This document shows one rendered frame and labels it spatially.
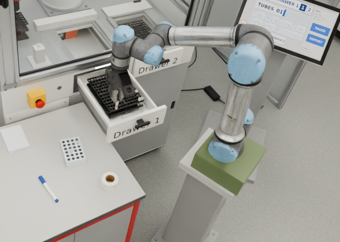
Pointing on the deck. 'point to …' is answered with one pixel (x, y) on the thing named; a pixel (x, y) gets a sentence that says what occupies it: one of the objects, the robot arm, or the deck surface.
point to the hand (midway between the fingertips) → (118, 101)
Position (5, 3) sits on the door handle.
